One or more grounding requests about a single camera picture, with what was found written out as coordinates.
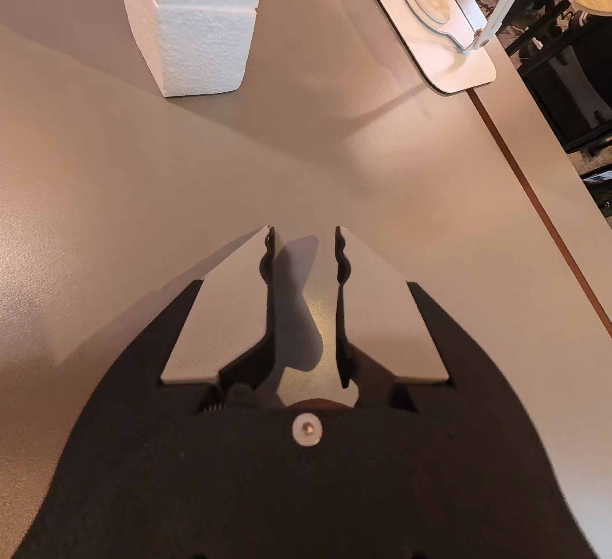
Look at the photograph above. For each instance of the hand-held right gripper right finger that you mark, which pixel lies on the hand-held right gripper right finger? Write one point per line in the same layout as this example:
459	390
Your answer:
387	329

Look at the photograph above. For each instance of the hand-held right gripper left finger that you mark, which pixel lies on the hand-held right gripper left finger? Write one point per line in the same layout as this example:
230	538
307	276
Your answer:
224	325

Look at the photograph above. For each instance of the black printed bag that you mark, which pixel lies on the black printed bag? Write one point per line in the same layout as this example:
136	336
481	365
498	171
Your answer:
600	196

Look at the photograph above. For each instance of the black office chair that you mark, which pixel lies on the black office chair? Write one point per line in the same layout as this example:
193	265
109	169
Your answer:
564	91

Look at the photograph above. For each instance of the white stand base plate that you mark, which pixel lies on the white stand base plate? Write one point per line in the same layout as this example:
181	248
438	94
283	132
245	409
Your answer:
444	67

